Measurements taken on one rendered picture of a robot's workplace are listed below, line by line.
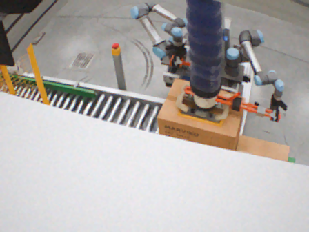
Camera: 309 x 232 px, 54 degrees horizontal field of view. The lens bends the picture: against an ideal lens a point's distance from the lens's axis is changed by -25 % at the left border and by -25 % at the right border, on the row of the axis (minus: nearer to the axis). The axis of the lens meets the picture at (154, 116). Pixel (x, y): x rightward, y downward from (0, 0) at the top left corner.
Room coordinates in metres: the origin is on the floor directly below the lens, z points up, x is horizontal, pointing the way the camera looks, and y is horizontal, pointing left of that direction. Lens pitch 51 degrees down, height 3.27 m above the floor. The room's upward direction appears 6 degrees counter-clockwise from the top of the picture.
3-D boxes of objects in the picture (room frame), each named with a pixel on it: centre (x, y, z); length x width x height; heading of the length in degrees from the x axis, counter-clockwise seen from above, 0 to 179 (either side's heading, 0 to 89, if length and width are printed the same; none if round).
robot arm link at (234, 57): (2.19, -0.70, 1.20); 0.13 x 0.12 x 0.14; 96
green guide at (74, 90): (2.85, 1.24, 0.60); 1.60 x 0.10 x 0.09; 66
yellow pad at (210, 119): (1.72, -0.33, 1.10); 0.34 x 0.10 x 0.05; 64
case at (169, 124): (1.80, -0.37, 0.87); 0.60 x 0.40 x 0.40; 64
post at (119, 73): (2.67, 0.28, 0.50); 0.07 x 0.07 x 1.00; 66
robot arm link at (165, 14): (2.49, -0.18, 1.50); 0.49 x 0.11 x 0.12; 32
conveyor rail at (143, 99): (2.75, 0.89, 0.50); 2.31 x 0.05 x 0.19; 66
